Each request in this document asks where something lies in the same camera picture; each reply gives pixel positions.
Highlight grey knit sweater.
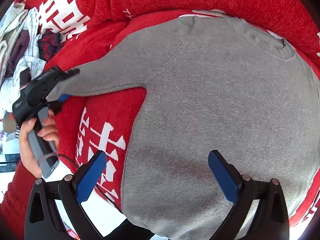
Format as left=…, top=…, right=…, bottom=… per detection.
left=46, top=15, right=320, bottom=240

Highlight person's left hand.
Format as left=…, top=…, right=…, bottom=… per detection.
left=28, top=107, right=59, bottom=179

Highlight person's black trouser legs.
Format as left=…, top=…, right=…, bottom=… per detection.
left=104, top=219, right=155, bottom=240

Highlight red sleeved left forearm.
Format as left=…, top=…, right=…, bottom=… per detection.
left=1, top=163, right=36, bottom=239

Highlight red sofa seat cushion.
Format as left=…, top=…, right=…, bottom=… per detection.
left=43, top=9, right=320, bottom=228

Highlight pile of mixed clothes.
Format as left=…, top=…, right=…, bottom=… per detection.
left=1, top=3, right=63, bottom=115

